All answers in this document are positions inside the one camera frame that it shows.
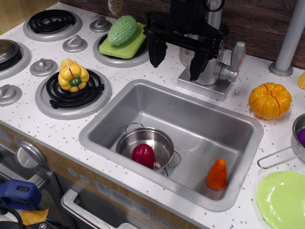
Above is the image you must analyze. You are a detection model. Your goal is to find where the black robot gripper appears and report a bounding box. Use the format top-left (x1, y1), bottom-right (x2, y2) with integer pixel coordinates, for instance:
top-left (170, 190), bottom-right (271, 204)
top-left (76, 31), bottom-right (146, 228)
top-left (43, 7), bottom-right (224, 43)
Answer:
top-left (144, 0), bottom-right (225, 81)

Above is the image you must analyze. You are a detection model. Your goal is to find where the silver toy faucet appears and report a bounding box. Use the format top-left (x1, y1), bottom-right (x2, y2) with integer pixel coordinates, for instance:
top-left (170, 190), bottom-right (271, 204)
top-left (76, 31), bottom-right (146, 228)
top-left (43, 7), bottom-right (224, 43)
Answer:
top-left (176, 0), bottom-right (246, 102)

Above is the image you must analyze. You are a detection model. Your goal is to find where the light green rectangular tray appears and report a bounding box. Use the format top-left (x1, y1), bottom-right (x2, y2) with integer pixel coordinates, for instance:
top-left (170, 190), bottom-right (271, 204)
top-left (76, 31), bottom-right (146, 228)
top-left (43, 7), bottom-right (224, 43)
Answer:
top-left (98, 22), bottom-right (146, 59)

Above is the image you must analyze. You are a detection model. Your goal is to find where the green toy bitter melon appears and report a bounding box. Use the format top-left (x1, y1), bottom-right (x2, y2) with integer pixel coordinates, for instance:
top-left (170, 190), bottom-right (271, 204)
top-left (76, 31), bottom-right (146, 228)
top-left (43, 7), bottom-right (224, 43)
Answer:
top-left (108, 15), bottom-right (137, 46)

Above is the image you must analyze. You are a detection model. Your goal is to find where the hanging perforated spoon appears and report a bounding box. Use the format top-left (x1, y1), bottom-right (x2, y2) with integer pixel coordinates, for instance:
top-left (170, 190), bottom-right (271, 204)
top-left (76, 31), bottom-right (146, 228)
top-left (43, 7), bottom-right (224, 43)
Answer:
top-left (108, 0), bottom-right (124, 15)

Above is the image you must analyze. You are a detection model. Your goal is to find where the silver stove knob top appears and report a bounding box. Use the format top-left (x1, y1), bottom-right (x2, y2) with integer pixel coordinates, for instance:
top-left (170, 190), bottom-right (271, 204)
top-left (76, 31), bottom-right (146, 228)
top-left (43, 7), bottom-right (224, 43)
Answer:
top-left (90, 16), bottom-right (112, 33)

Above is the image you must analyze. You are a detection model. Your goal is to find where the silver stove knob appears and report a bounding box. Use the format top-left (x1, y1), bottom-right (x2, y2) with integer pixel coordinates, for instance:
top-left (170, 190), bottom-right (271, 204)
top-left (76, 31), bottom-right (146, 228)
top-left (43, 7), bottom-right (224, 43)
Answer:
top-left (30, 58), bottom-right (58, 77)
top-left (62, 35), bottom-right (88, 53)
top-left (90, 16), bottom-right (112, 33)
top-left (0, 84), bottom-right (22, 107)

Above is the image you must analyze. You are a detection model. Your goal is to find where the silver sink basin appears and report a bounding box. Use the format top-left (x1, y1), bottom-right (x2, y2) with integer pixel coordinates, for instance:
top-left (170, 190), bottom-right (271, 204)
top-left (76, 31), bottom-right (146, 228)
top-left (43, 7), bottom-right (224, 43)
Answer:
top-left (79, 80), bottom-right (264, 211)

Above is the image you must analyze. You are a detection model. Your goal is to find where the small steel pot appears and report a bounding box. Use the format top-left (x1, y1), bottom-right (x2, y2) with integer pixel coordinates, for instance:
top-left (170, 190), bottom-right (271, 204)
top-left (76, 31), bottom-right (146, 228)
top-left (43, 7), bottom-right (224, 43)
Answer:
top-left (115, 122), bottom-right (180, 177)

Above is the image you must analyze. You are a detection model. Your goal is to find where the orange toy pumpkin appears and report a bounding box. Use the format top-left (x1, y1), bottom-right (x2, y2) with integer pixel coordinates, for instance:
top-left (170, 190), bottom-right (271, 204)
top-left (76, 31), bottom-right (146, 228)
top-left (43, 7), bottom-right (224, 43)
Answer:
top-left (248, 83), bottom-right (292, 120)

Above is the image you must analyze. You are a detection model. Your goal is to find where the silver stove knob middle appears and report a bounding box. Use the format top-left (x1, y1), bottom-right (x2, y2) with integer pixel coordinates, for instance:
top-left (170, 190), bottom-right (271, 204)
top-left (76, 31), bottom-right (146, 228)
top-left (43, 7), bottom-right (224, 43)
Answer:
top-left (62, 35), bottom-right (88, 53)

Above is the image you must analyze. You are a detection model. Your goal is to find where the grey vertical pole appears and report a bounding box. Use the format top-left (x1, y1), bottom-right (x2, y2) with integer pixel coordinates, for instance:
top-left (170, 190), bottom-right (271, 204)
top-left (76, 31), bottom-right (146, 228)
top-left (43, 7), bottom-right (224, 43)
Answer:
top-left (269, 0), bottom-right (305, 77)

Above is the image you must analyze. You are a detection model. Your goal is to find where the red toy pepper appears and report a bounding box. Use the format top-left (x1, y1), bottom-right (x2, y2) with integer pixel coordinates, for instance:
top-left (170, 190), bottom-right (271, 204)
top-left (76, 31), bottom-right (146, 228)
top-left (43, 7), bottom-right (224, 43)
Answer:
top-left (132, 144), bottom-right (156, 169)

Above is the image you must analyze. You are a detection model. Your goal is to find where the yellow toy bell pepper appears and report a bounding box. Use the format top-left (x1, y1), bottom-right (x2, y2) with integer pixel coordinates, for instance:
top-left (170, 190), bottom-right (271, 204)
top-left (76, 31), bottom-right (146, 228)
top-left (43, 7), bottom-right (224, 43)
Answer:
top-left (58, 59), bottom-right (90, 93)

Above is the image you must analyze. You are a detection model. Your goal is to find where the yellow toy at edge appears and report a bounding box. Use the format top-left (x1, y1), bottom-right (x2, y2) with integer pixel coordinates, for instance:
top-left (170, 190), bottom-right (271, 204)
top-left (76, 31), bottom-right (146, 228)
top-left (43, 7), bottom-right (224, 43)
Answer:
top-left (297, 73), bottom-right (305, 89)

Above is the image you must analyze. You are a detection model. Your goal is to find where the back left coil burner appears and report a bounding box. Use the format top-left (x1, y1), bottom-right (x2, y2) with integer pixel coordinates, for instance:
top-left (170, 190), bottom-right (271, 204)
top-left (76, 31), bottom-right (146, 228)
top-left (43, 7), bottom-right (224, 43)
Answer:
top-left (23, 10), bottom-right (82, 42)

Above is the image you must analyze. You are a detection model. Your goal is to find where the orange toy carrot piece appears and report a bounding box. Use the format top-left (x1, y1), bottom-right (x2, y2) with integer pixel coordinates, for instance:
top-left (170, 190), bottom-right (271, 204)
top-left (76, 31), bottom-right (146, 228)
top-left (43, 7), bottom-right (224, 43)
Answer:
top-left (205, 158), bottom-right (227, 190)

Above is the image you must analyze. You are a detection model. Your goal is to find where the front black coil burner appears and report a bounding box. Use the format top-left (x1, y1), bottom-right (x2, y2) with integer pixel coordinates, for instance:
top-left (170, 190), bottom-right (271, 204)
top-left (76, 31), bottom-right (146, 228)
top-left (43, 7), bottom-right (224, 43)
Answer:
top-left (35, 69), bottom-right (112, 120)

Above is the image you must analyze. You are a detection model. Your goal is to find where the silver stove knob lower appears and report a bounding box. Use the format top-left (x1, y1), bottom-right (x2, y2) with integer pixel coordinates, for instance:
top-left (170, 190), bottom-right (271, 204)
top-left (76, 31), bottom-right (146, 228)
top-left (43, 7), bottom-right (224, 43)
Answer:
top-left (30, 58), bottom-right (58, 77)

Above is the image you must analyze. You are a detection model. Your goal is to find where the purple toy in saucepan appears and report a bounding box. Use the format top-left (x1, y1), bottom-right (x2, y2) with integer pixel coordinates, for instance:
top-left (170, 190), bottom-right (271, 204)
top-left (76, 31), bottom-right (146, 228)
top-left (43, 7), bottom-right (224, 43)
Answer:
top-left (296, 128), bottom-right (305, 147)

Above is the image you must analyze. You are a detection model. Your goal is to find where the steel pot lid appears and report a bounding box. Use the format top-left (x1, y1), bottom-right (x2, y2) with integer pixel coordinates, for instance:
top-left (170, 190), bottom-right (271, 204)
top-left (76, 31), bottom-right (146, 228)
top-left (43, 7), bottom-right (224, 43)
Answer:
top-left (0, 39), bottom-right (22, 64)

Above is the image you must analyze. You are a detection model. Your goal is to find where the silver stove knob left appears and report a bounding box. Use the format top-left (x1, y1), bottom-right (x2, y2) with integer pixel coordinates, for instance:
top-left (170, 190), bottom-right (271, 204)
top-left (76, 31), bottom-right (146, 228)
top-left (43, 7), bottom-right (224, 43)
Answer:
top-left (0, 84), bottom-right (22, 107)

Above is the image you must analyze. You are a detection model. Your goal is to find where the light green plate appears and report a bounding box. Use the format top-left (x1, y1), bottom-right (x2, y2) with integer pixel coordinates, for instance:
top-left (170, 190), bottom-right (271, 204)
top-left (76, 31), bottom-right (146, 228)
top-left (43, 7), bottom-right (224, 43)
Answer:
top-left (256, 171), bottom-right (305, 229)

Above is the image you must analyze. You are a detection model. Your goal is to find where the silver oven dial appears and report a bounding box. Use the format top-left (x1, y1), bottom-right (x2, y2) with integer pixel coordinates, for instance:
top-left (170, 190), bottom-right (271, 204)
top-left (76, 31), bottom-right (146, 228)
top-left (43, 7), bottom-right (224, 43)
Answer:
top-left (15, 140), bottom-right (47, 169)

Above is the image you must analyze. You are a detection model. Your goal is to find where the blue clamp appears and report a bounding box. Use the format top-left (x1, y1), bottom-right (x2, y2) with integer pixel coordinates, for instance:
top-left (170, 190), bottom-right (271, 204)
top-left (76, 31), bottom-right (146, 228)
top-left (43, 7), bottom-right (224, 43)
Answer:
top-left (0, 179), bottom-right (42, 210)

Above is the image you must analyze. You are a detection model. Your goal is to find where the yellow cloth piece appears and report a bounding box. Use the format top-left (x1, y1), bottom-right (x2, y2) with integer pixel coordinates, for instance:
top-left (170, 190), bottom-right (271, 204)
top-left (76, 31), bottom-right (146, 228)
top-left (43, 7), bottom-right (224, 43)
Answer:
top-left (20, 209), bottom-right (49, 226)

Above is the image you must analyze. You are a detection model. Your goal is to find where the back right burner ring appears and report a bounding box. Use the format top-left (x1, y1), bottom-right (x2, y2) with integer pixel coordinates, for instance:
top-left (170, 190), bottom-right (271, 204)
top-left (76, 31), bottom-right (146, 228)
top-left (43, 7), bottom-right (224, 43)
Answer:
top-left (92, 32), bottom-right (151, 69)

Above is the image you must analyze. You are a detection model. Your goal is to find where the burner ring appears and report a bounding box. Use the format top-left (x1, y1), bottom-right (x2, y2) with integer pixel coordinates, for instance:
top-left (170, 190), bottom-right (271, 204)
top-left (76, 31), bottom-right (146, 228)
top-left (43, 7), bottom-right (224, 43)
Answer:
top-left (0, 39), bottom-right (32, 81)
top-left (92, 32), bottom-right (151, 69)

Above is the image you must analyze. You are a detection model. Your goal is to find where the steel saucepan with handle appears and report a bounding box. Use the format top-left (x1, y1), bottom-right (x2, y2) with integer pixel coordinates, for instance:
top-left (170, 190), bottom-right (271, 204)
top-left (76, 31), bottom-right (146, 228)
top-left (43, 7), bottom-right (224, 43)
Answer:
top-left (257, 114), bottom-right (305, 169)

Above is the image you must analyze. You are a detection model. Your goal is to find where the left burner ring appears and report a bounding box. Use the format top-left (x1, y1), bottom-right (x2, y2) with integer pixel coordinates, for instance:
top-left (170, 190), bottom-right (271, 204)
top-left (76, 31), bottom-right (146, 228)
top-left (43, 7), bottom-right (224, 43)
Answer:
top-left (0, 39), bottom-right (32, 81)

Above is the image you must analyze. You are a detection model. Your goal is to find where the silver oven door handle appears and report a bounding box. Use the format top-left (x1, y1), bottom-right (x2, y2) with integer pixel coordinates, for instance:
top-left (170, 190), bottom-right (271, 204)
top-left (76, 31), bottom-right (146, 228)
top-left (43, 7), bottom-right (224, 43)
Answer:
top-left (61, 188), bottom-right (134, 229)

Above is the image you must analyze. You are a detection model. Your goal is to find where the black cable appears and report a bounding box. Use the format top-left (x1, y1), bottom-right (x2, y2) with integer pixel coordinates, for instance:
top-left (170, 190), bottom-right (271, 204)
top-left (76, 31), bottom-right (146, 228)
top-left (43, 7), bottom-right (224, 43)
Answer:
top-left (0, 204), bottom-right (25, 229)

